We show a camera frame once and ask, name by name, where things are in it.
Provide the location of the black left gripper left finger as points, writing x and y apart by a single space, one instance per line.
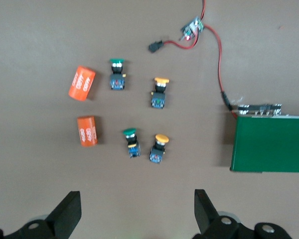
64 216

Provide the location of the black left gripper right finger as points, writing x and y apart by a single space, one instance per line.
206 219

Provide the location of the yellow mushroom push button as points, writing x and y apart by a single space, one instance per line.
159 149
159 97

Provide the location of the orange cylinder white 4680 print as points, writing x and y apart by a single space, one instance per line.
81 83
87 132

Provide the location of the green mushroom push button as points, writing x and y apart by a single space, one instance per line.
132 145
117 79

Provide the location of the green conveyor belt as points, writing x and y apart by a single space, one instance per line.
269 144

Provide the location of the red lead with black plug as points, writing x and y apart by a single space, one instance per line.
154 46

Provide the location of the small controller circuit board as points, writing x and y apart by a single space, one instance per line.
192 29

